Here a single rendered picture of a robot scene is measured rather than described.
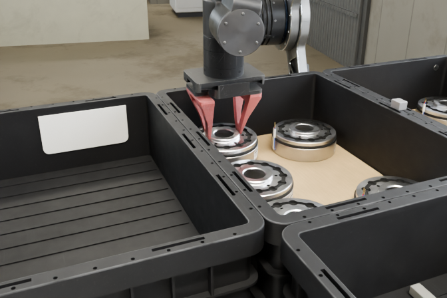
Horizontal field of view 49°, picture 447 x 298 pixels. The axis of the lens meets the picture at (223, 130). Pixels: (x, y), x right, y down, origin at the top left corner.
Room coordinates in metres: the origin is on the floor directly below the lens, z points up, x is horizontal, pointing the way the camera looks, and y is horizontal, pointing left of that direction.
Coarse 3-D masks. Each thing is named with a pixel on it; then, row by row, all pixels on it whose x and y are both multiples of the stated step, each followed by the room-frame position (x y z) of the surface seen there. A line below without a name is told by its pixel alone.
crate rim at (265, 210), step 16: (272, 80) 0.79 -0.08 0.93; (336, 80) 0.77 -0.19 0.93; (160, 96) 0.69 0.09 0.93; (368, 96) 0.69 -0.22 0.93; (176, 112) 0.63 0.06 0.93; (400, 112) 0.63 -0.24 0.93; (192, 128) 0.57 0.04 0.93; (432, 128) 0.57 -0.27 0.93; (208, 144) 0.53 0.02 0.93; (224, 160) 0.48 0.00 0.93; (240, 176) 0.44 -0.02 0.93; (256, 192) 0.41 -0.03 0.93; (384, 192) 0.41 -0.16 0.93; (400, 192) 0.41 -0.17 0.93; (416, 192) 0.41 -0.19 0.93; (256, 208) 0.38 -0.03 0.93; (272, 208) 0.38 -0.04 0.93; (320, 208) 0.38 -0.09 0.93; (336, 208) 0.38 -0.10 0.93; (352, 208) 0.38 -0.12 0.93; (272, 224) 0.36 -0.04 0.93; (288, 224) 0.36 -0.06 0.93; (272, 240) 0.36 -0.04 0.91
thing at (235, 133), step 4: (216, 128) 0.69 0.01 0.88; (220, 128) 0.69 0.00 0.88; (224, 128) 0.69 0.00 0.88; (228, 128) 0.69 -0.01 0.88; (232, 128) 0.69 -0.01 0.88; (212, 132) 0.67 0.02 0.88; (216, 132) 0.68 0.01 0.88; (220, 132) 0.69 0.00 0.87; (224, 132) 0.69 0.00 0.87; (228, 132) 0.68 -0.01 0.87; (232, 132) 0.68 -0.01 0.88; (236, 132) 0.67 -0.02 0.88; (212, 136) 0.66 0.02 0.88; (216, 136) 0.66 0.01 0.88; (232, 136) 0.66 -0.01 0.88; (236, 136) 0.66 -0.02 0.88; (212, 140) 0.66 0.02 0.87; (216, 140) 0.65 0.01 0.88; (220, 140) 0.65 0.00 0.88; (224, 140) 0.65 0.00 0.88; (228, 140) 0.65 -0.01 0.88; (232, 140) 0.65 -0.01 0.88
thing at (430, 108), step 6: (432, 96) 0.89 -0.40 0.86; (438, 96) 0.89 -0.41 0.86; (420, 102) 0.85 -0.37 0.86; (426, 102) 0.86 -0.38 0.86; (432, 102) 0.85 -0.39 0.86; (420, 108) 0.83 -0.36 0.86; (426, 108) 0.82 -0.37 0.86; (432, 108) 0.82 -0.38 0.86; (438, 108) 0.82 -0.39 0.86; (432, 114) 0.81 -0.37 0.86; (438, 114) 0.80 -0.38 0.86; (444, 114) 0.79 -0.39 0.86
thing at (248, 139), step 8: (200, 128) 0.70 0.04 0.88; (248, 128) 0.70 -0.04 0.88; (240, 136) 0.67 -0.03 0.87; (248, 136) 0.68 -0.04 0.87; (256, 136) 0.67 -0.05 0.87; (216, 144) 0.64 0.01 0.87; (224, 144) 0.64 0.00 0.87; (232, 144) 0.64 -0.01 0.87; (240, 144) 0.65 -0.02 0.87; (248, 144) 0.64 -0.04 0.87; (224, 152) 0.62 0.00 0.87; (232, 152) 0.62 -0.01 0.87; (240, 152) 0.63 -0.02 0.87
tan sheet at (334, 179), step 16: (336, 144) 0.74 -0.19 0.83; (272, 160) 0.68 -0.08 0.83; (288, 160) 0.68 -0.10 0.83; (336, 160) 0.68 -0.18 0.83; (352, 160) 0.68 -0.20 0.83; (304, 176) 0.63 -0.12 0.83; (320, 176) 0.63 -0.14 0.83; (336, 176) 0.63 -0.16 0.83; (352, 176) 0.63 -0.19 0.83; (368, 176) 0.63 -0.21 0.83; (304, 192) 0.58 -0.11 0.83; (320, 192) 0.58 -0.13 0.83; (336, 192) 0.58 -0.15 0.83; (352, 192) 0.58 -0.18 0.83
